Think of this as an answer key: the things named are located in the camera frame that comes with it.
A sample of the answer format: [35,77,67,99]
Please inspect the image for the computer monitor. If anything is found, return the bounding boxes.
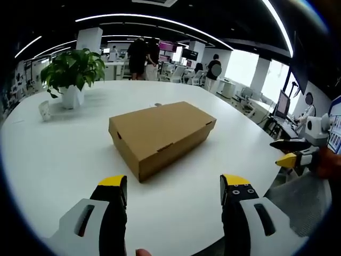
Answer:
[273,90,291,121]

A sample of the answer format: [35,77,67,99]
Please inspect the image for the long ceiling light strip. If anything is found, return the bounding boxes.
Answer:
[261,0,294,58]
[75,13,234,51]

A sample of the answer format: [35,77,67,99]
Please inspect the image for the white office chair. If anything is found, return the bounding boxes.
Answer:
[189,69,205,86]
[168,65,187,83]

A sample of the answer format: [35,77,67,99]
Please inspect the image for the blue white display board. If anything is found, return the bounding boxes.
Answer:
[326,95,341,155]

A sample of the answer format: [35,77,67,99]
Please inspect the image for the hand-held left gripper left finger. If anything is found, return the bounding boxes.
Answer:
[48,174,128,256]

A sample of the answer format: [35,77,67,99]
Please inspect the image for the brown cardboard shoe box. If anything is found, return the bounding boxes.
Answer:
[108,101,217,183]

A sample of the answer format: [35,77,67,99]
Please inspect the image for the green potted plant white pot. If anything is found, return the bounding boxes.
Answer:
[40,47,106,110]

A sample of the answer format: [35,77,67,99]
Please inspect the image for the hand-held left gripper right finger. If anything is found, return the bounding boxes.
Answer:
[220,173,310,256]

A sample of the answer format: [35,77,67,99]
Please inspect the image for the person's right hand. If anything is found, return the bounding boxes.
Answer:
[316,146,341,180]

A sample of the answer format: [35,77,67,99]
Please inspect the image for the grey fabric chair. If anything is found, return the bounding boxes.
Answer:
[264,170,333,238]

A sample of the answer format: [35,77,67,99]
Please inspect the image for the white paper cup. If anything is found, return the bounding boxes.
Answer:
[38,100,52,122]

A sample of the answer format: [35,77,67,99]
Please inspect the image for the dark office desk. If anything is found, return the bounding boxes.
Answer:
[266,114,299,140]

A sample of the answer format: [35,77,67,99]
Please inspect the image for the large dark wall screen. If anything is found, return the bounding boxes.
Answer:
[288,31,311,94]

